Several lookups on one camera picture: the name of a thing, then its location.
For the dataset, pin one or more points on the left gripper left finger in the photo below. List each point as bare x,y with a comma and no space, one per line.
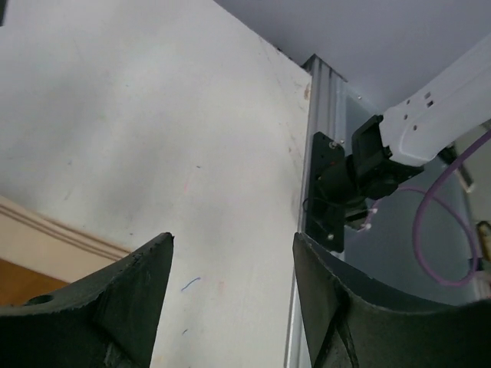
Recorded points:
106,319

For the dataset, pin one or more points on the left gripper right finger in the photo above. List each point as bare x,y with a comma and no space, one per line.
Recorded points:
353,320

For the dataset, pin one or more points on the orange underwear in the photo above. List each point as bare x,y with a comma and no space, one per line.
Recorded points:
40,254

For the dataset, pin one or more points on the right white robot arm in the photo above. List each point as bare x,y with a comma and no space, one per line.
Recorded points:
393,147

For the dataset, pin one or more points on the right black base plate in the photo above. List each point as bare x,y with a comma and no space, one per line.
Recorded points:
324,213

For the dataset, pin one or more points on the aluminium mounting rail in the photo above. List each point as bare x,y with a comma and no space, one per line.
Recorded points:
325,130

